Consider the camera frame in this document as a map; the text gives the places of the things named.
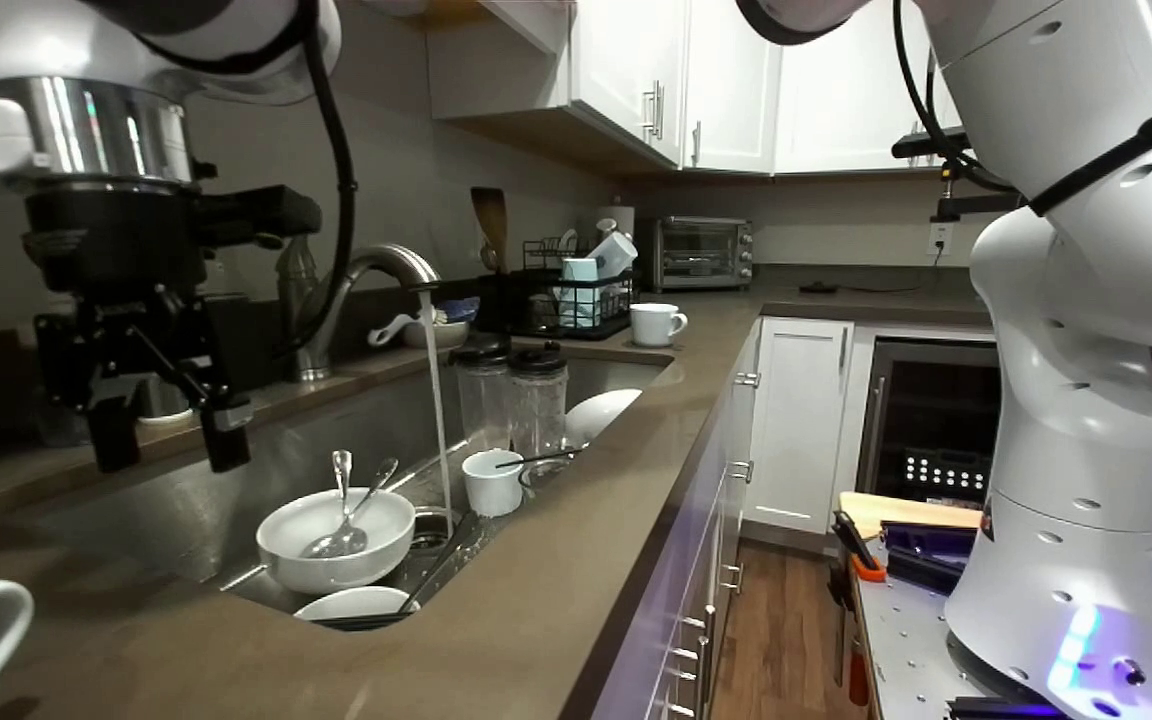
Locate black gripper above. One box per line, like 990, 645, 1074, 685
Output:
24, 182, 318, 473

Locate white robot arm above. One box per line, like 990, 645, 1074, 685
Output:
0, 0, 1152, 720

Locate white bowl in sink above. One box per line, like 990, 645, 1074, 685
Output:
250, 484, 418, 598

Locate stainless steel sink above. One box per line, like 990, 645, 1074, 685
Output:
0, 349, 674, 635

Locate white oval dish front sink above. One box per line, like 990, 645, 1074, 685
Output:
295, 582, 418, 633

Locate small white cup in sink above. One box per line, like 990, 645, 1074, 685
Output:
461, 448, 525, 517

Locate white plate in sink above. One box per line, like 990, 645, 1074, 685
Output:
568, 387, 640, 445

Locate curved steel faucet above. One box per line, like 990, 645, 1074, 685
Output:
276, 234, 438, 385

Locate metal spoon in bowl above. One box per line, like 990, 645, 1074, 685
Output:
302, 448, 399, 558

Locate small dish with utensils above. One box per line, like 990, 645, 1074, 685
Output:
367, 312, 467, 349

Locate clear blender jar black lid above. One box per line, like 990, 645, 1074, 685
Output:
506, 342, 568, 455

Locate wooden spatula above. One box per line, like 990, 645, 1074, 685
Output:
473, 189, 506, 272

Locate black dish rack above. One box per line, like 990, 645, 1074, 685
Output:
525, 231, 635, 334

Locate light blue container in rack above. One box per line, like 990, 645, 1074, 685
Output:
557, 231, 635, 327

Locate toaster oven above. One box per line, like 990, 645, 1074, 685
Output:
650, 217, 753, 289

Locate purple-lit drawer fronts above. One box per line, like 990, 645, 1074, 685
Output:
559, 322, 759, 720

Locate white upper cabinets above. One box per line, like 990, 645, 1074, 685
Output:
429, 0, 952, 174

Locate white lower cabinet door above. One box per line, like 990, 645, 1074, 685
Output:
746, 317, 852, 535

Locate wine cooler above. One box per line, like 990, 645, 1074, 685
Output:
857, 334, 999, 504

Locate orange handled tool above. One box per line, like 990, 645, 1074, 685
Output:
832, 508, 888, 582

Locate black camera on stand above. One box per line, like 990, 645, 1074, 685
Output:
890, 128, 1024, 223

